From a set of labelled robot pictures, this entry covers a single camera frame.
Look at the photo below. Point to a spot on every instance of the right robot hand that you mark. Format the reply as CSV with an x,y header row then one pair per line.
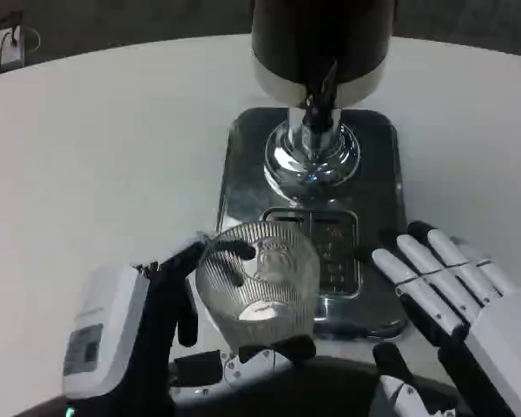
x,y
482,321

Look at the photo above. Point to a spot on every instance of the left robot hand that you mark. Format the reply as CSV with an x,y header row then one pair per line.
x,y
113,313

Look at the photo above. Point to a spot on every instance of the clear ribbed glass cup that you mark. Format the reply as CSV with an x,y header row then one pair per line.
x,y
260,282

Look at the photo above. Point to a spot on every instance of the steel drip tray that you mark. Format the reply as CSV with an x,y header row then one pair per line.
x,y
312,226

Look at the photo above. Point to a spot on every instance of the black dispenser tap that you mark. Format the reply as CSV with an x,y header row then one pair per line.
x,y
320,104

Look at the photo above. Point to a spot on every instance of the black drink dispenser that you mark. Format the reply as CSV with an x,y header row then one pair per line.
x,y
319,87

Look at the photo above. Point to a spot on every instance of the white power strip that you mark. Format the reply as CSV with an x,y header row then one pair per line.
x,y
2,48

